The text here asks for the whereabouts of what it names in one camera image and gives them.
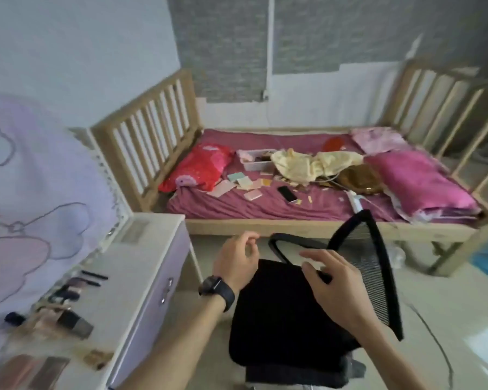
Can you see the dark square foundation bottle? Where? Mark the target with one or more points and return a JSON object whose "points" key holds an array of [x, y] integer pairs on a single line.
{"points": [[75, 325]]}

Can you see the pink patterned cloth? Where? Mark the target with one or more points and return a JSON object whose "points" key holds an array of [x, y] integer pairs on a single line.
{"points": [[380, 140]]}

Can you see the navy cosmetic tube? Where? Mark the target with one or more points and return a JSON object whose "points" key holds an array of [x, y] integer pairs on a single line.
{"points": [[67, 296]]}

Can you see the red floral pillow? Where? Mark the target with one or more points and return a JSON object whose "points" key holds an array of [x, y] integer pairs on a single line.
{"points": [[203, 164]]}

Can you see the black phone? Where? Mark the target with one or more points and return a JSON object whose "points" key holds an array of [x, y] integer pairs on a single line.
{"points": [[288, 194]]}

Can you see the teal card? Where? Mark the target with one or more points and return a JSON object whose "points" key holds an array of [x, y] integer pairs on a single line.
{"points": [[236, 177]]}

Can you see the pink cartoon cloth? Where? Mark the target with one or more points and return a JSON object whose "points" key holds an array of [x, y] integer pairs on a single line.
{"points": [[44, 178]]}

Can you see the white square packet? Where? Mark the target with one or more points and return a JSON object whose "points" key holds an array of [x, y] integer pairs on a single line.
{"points": [[245, 182]]}

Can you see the pink rounded compact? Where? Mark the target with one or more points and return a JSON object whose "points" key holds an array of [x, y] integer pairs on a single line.
{"points": [[14, 371]]}

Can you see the purple bed sheet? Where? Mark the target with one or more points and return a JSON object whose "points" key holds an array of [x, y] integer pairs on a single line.
{"points": [[236, 207]]}

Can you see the red round object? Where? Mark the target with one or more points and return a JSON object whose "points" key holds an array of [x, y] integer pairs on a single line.
{"points": [[333, 144]]}

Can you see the purple drawer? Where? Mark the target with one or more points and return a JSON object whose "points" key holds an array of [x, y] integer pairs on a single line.
{"points": [[175, 255]]}

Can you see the yellow card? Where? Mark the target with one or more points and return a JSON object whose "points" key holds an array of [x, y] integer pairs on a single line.
{"points": [[266, 183]]}

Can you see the grey wall sheet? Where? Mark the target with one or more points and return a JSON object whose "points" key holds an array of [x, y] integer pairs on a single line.
{"points": [[227, 48]]}

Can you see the white plastic basket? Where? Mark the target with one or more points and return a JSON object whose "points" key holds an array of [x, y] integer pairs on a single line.
{"points": [[252, 164]]}

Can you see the cream cloth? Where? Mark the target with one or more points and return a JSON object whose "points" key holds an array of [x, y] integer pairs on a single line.
{"points": [[301, 166]]}

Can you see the person's right hand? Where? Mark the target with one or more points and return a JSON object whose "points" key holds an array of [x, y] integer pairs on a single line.
{"points": [[345, 296]]}

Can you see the black office chair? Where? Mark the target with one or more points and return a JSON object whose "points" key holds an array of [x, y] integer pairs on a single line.
{"points": [[288, 312]]}

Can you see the wooden bed frame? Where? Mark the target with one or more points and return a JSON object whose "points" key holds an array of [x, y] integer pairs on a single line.
{"points": [[268, 227]]}

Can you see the person's left hand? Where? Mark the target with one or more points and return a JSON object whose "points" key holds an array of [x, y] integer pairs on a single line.
{"points": [[236, 264]]}

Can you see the pink patterned paper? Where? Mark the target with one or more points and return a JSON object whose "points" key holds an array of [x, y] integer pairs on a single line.
{"points": [[222, 188]]}

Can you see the clear plastic bag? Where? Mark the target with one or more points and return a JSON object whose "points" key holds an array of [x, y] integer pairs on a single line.
{"points": [[395, 257]]}

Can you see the black smartwatch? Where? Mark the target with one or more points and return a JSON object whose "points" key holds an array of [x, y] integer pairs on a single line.
{"points": [[217, 288]]}

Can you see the pink white packet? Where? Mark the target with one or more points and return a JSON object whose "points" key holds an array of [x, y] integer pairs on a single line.
{"points": [[253, 195]]}

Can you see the pink folded blanket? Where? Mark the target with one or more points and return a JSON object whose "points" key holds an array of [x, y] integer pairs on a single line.
{"points": [[423, 182]]}

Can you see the beige card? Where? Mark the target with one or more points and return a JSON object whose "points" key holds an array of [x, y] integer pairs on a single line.
{"points": [[256, 186]]}

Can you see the white dressing table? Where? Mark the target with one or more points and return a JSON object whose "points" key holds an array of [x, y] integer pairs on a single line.
{"points": [[146, 259]]}

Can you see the brown handbag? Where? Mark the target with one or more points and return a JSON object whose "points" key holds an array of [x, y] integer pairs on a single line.
{"points": [[360, 178]]}

